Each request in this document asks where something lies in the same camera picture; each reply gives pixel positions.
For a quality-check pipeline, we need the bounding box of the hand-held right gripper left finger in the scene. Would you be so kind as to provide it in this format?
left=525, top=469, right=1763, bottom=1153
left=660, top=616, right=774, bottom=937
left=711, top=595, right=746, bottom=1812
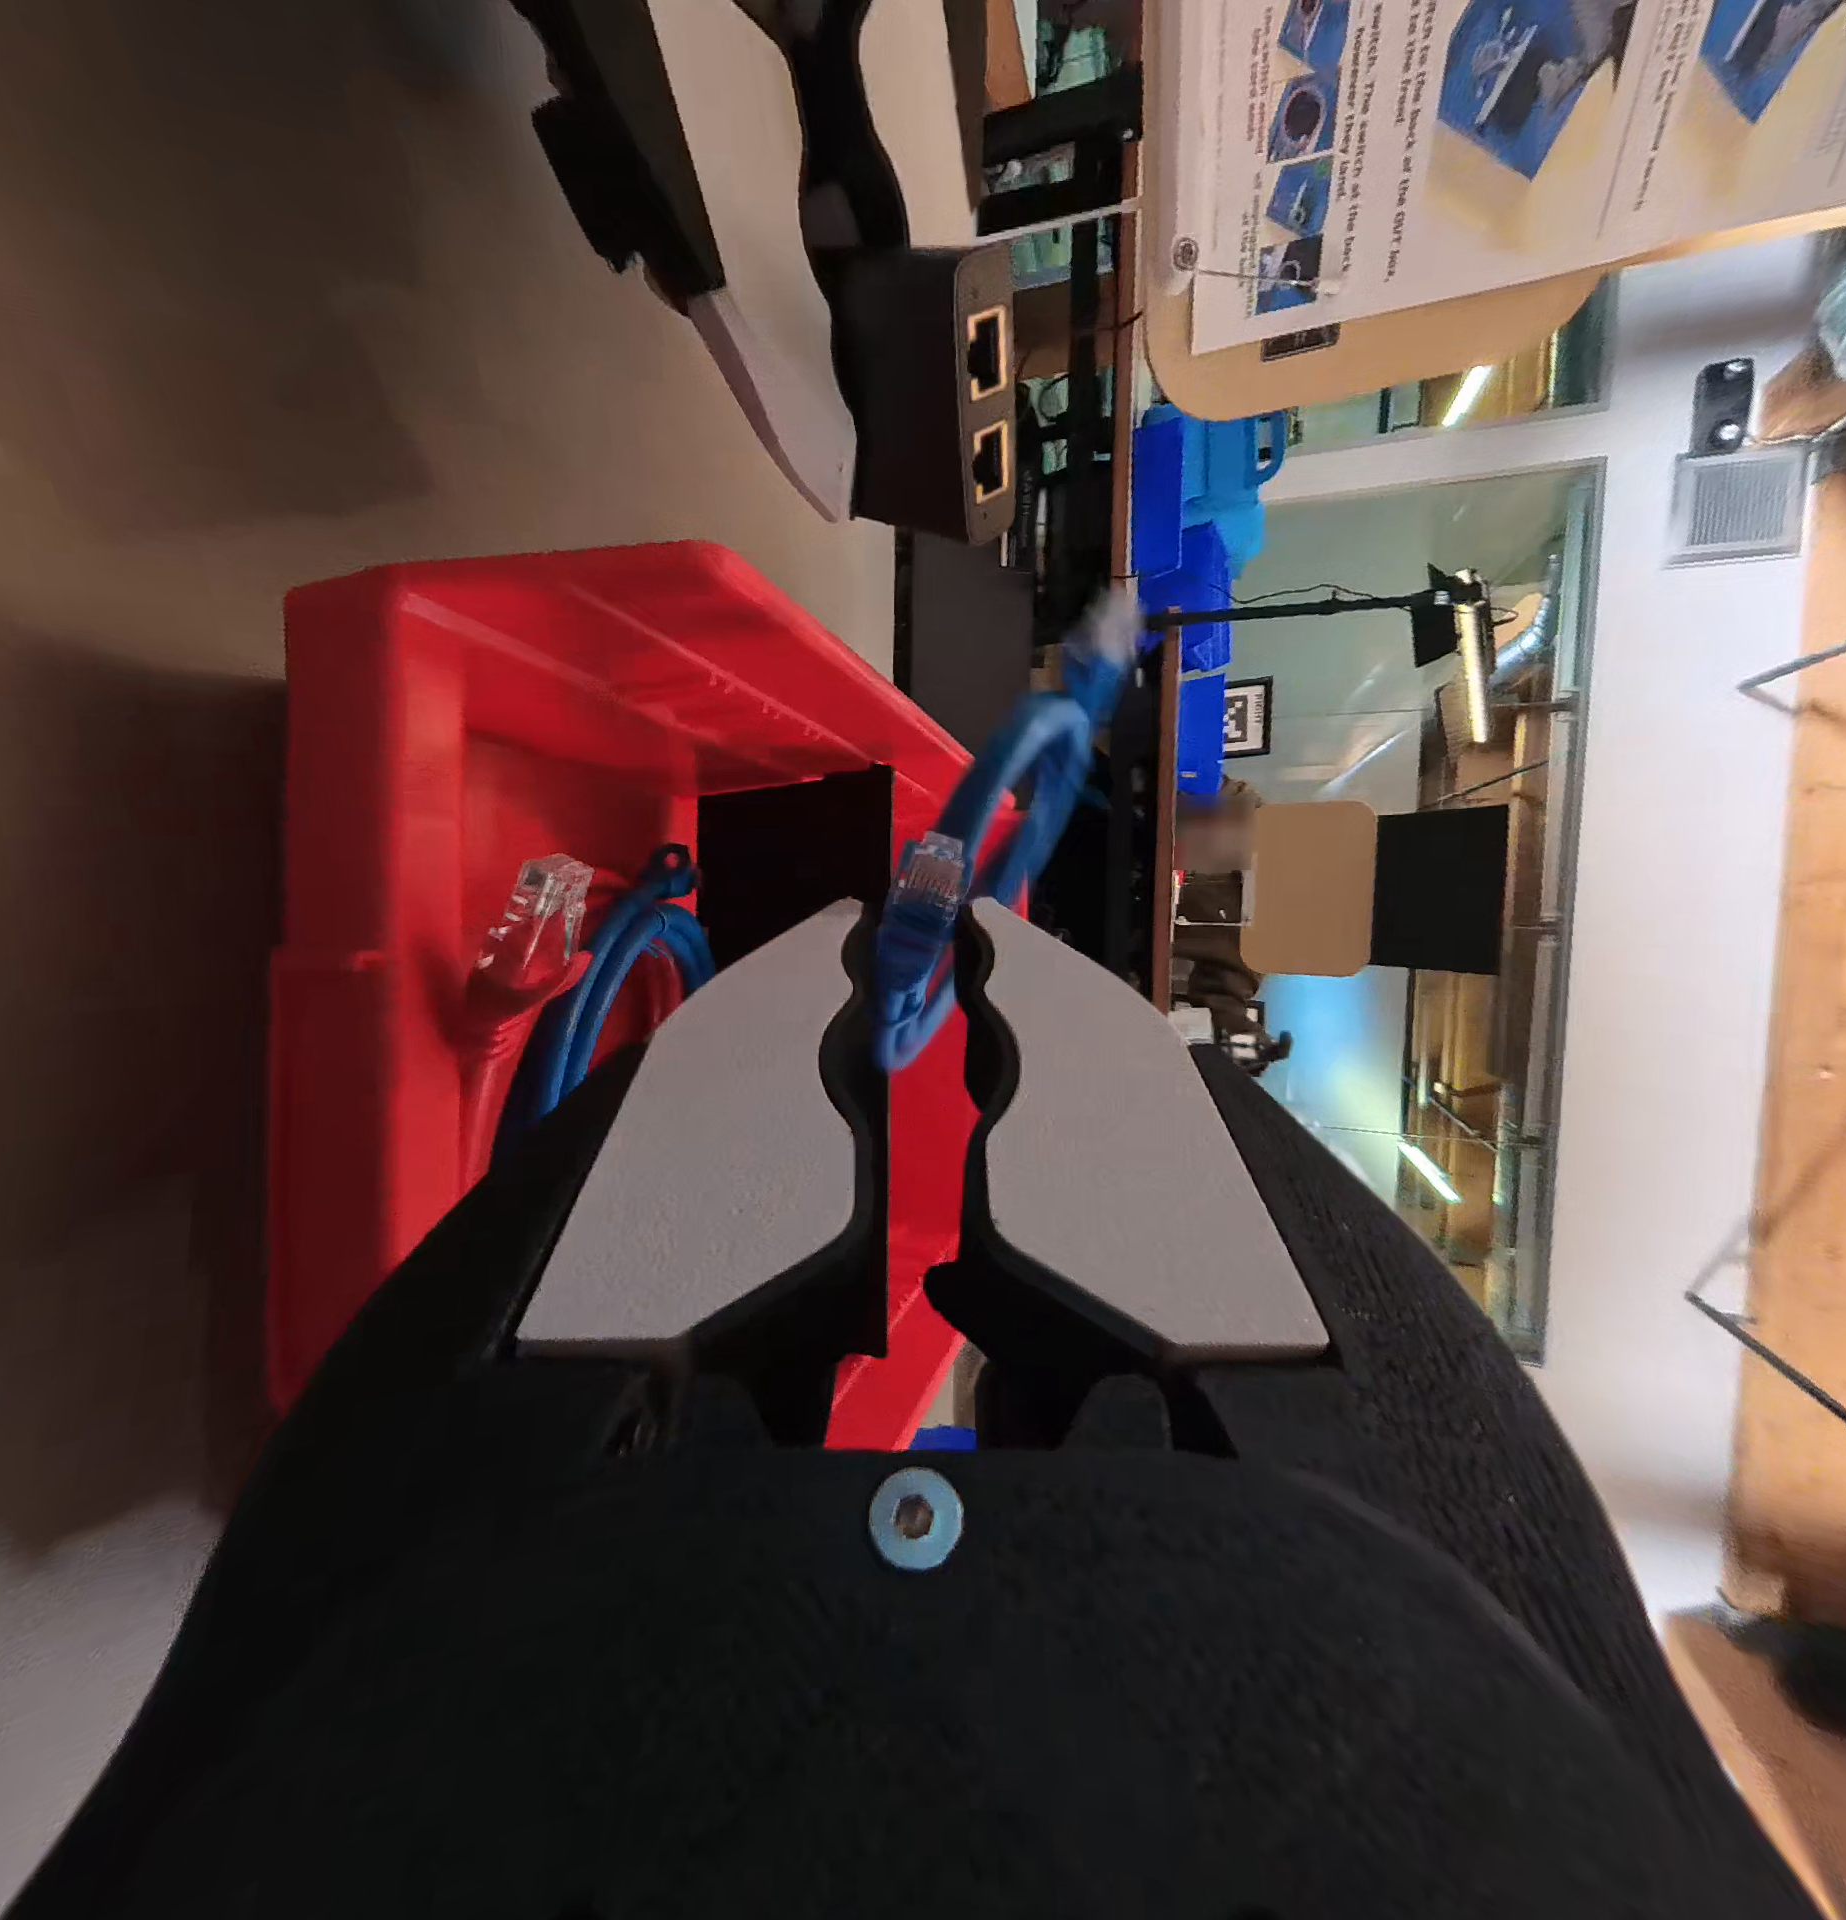
left=515, top=897, right=892, bottom=1449

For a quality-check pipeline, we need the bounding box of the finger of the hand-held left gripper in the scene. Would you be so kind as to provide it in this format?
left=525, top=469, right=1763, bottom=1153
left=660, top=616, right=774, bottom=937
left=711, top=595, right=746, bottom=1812
left=779, top=0, right=1000, bottom=257
left=685, top=277, right=862, bottom=526

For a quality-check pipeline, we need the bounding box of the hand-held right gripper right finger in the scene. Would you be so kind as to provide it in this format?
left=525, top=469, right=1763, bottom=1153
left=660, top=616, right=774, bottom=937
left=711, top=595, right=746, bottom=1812
left=924, top=897, right=1331, bottom=1449

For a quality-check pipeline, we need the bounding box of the black ethernet adapter box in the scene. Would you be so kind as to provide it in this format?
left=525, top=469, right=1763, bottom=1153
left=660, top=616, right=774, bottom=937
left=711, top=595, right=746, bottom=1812
left=837, top=244, right=1015, bottom=545

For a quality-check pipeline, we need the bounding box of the blue ethernet cable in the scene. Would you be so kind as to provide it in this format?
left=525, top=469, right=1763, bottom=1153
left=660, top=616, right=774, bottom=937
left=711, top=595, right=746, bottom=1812
left=496, top=844, right=717, bottom=1163
left=875, top=593, right=1142, bottom=1076

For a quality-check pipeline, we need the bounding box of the red ethernet cable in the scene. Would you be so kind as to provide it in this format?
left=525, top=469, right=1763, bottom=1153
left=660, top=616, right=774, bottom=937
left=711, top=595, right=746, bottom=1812
left=459, top=850, right=685, bottom=1187

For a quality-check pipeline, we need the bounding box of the red plastic bin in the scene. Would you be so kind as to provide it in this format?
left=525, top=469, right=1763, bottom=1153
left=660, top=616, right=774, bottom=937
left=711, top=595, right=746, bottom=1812
left=261, top=539, right=1033, bottom=1454

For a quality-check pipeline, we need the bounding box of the black flat box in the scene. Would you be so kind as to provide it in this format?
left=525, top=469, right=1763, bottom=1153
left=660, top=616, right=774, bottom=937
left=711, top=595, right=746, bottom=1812
left=892, top=530, right=1037, bottom=706

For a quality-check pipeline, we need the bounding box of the black bin divider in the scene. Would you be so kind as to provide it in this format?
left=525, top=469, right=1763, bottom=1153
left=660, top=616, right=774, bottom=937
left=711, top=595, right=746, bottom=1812
left=695, top=761, right=897, bottom=1359

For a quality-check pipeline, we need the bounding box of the light blue plastic crate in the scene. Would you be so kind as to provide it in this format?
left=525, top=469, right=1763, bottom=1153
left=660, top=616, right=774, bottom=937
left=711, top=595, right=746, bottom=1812
left=1133, top=401, right=1297, bottom=579

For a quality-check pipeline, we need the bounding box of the tan sheet holder board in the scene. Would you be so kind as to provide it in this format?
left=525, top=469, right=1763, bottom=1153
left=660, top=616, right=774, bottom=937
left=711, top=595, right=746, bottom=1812
left=1142, top=0, right=1846, bottom=425

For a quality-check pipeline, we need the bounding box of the black tripod light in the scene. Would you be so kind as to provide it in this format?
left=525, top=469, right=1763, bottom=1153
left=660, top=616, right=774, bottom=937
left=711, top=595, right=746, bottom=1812
left=1145, top=557, right=1504, bottom=751

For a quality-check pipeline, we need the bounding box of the wooden column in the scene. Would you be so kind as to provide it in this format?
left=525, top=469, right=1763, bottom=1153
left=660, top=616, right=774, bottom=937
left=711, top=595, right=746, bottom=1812
left=1719, top=345, right=1846, bottom=1630

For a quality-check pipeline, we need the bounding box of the metal ceiling pipe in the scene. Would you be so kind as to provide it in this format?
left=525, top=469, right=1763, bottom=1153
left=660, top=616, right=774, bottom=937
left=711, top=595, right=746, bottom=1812
left=1736, top=628, right=1846, bottom=709

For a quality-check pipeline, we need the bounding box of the black wall panel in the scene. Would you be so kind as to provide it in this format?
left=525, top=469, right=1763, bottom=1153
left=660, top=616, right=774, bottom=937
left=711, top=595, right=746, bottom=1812
left=1372, top=806, right=1512, bottom=979

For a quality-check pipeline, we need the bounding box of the grey wall vent grille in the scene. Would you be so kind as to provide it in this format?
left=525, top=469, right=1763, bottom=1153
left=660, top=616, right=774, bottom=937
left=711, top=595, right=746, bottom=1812
left=1662, top=445, right=1813, bottom=574

